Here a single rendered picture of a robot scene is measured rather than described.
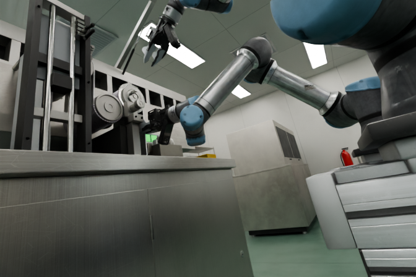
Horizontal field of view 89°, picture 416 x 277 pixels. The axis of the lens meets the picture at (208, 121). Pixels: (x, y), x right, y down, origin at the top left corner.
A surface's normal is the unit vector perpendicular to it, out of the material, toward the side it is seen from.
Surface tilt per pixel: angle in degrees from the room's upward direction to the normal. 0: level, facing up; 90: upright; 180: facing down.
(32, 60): 90
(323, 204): 90
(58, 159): 90
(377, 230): 90
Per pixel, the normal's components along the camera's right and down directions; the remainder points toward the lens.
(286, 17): -0.88, 0.16
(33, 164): 0.82, -0.32
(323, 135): -0.55, -0.17
